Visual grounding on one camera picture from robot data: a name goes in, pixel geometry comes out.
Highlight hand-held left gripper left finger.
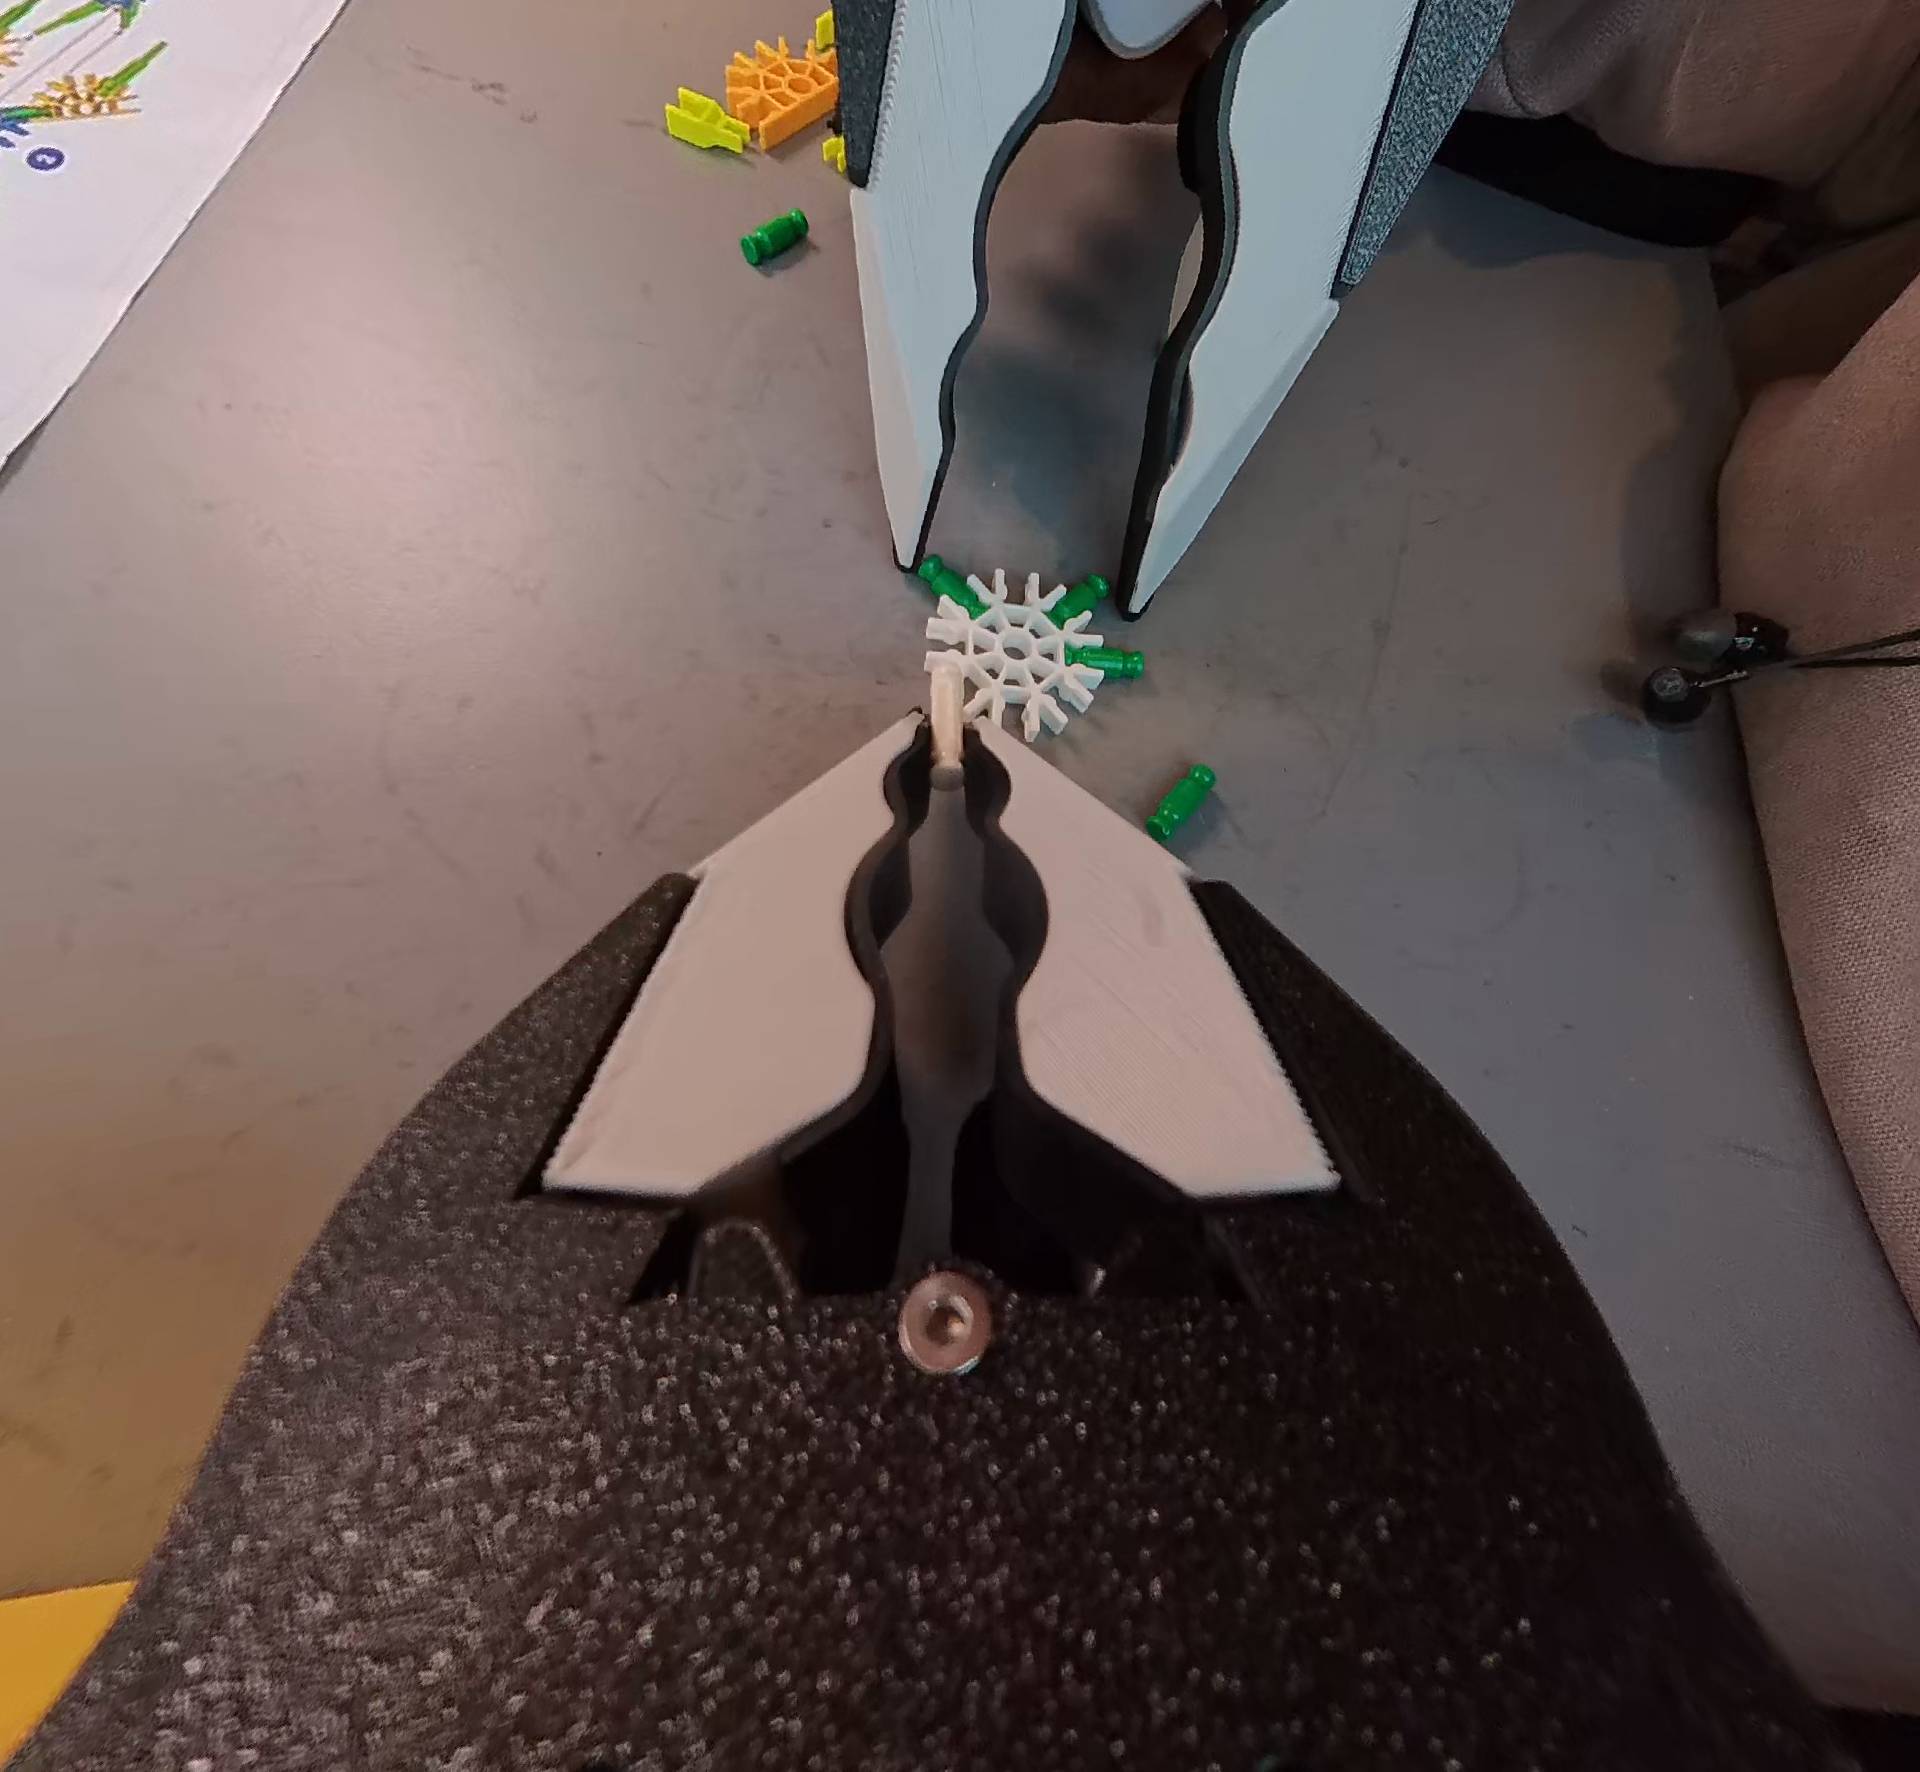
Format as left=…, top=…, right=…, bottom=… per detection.
left=541, top=710, right=935, bottom=1228

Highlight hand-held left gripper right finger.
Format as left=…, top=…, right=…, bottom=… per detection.
left=963, top=720, right=1342, bottom=1212

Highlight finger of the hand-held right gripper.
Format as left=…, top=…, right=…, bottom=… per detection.
left=849, top=0, right=1080, bottom=575
left=1116, top=0, right=1431, bottom=623

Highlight yellow half-round connector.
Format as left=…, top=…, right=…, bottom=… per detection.
left=723, top=40, right=843, bottom=151

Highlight white snowflake connector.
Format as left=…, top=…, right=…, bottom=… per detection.
left=922, top=567, right=1110, bottom=739

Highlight yellow plastic bin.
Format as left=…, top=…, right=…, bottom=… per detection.
left=0, top=1577, right=140, bottom=1731

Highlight grey desk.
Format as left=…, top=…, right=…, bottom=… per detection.
left=0, top=0, right=1891, bottom=1715

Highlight folded paper instruction sheet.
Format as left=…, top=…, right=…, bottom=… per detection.
left=0, top=0, right=404, bottom=469

